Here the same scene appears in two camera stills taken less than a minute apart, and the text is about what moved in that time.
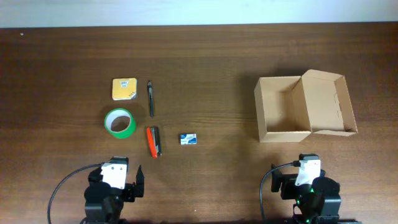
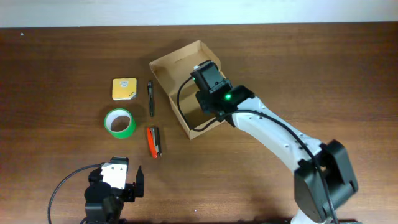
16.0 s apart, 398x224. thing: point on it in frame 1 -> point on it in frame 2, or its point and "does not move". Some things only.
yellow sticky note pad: [124, 88] does not move
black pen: [151, 98] does not move
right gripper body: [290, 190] -> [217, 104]
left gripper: [131, 189] does not move
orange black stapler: [153, 137] does not move
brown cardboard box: [291, 109] -> [173, 71]
